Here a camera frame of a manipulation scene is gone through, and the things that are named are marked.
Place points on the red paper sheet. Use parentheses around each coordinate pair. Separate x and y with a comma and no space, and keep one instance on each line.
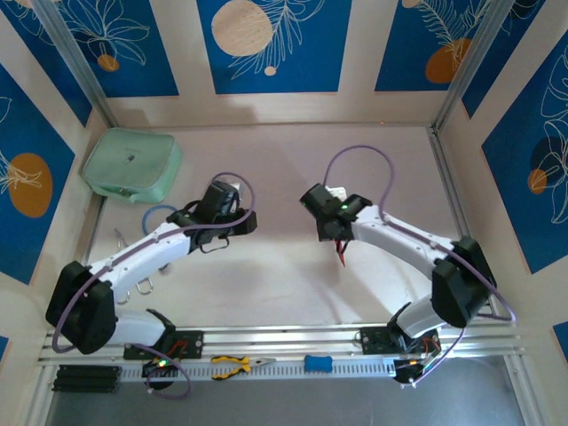
(342,259)

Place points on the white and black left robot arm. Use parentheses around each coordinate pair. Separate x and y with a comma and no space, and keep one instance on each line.
(142,257)

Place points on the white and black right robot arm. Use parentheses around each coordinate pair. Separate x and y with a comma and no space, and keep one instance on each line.
(399,242)

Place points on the grey metal sheet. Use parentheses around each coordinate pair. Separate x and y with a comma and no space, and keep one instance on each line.
(288,404)

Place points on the blue stethoscope with metal earpieces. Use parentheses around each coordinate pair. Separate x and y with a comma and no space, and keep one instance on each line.
(160,207)

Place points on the mint green zip case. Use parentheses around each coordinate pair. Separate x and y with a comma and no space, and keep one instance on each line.
(133,164)

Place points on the blue sponge block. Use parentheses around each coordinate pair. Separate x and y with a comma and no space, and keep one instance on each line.
(317,364)

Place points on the black profile stack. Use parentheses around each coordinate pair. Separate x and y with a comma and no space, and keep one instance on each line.
(86,379)

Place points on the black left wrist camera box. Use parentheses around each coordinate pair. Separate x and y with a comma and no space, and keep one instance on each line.
(217,199)

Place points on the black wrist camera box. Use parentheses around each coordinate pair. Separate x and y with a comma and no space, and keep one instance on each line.
(317,199)
(217,199)

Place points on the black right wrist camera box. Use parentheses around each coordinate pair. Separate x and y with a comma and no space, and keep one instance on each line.
(317,199)

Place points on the aluminium side rail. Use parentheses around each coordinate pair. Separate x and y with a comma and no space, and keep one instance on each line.
(445,177)
(98,213)

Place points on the aluminium mounting rail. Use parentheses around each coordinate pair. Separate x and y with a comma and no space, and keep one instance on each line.
(288,337)

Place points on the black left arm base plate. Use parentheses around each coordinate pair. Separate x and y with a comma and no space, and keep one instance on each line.
(191,344)

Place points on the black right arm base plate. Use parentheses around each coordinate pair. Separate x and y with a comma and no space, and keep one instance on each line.
(375,339)

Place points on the blue floral wall panel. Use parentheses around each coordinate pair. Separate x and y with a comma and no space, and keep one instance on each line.
(133,53)
(284,66)
(26,222)
(523,186)
(412,53)

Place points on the aluminium frame post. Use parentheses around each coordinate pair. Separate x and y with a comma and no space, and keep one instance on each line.
(75,62)
(470,62)

